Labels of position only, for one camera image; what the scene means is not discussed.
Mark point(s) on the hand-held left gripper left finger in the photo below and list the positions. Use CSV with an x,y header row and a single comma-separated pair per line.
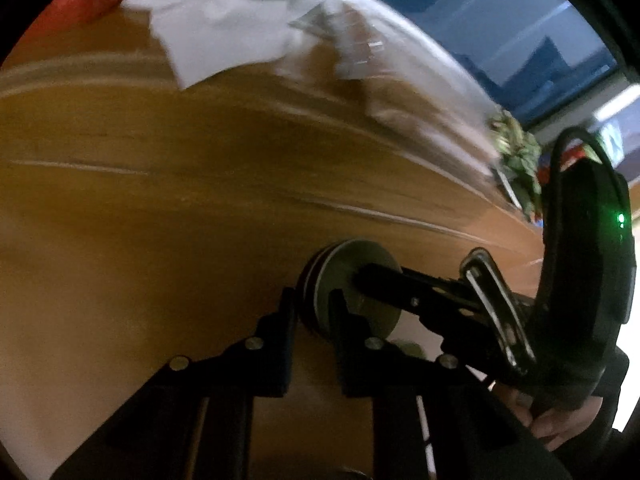
x,y
286,320

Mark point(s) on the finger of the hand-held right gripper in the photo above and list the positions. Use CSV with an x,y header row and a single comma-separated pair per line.
x,y
395,282

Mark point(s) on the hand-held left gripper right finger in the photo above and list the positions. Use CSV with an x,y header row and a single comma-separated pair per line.
x,y
339,316

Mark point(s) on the grey ceramic plate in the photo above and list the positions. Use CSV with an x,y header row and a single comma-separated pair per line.
x,y
310,290
372,290

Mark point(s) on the person's right forearm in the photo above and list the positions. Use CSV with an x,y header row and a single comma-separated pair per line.
x,y
612,390

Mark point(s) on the person's right hand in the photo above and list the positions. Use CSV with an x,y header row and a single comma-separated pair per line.
x,y
560,422

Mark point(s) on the potted green plant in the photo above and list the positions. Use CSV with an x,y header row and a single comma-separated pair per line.
x,y
517,155

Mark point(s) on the glass window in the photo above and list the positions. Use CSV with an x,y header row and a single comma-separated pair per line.
x,y
500,25

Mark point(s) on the white cloth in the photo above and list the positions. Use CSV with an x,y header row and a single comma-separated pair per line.
x,y
220,25

